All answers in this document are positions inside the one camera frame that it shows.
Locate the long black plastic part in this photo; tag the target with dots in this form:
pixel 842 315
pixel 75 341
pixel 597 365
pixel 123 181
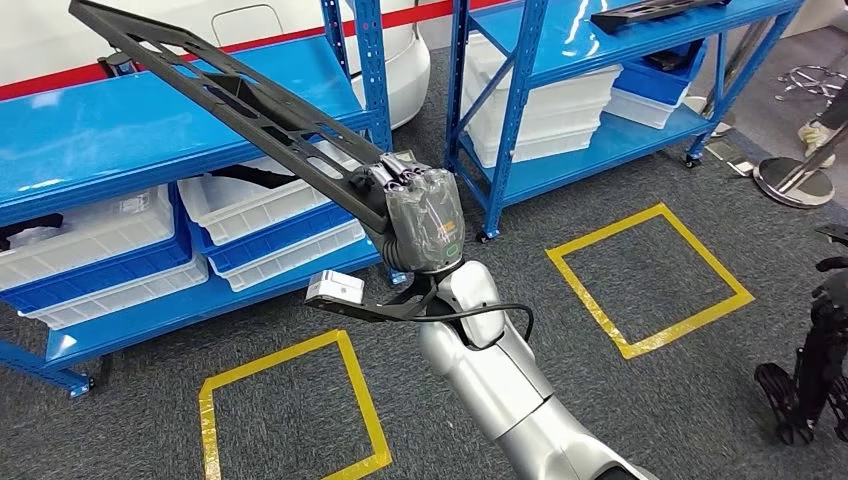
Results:
pixel 228 93

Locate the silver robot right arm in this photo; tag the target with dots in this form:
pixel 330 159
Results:
pixel 490 384

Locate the blue metal shelf rack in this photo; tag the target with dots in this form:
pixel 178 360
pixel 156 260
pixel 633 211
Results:
pixel 99 132
pixel 636 142

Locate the blue plastic bin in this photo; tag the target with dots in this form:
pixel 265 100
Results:
pixel 132 265
pixel 652 86
pixel 278 238

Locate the yellow floor tape square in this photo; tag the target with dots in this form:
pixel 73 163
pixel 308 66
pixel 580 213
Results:
pixel 363 397
pixel 604 229

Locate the grey floor plate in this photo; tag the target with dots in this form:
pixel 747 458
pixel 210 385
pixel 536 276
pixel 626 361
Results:
pixel 725 154

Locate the person's shoe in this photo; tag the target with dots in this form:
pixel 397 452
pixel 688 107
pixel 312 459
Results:
pixel 815 136

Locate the white car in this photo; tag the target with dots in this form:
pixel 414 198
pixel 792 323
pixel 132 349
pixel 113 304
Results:
pixel 66 40

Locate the chrome chair base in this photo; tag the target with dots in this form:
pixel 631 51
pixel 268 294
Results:
pixel 818 71

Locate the person's leg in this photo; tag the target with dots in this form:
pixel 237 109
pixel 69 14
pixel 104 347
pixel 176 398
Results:
pixel 836 109

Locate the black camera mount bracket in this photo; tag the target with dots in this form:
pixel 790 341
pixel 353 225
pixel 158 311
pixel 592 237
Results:
pixel 397 311

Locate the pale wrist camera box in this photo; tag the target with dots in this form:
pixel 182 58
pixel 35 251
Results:
pixel 334 286

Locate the chrome stanchion post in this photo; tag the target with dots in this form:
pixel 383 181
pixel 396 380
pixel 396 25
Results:
pixel 792 185
pixel 742 60

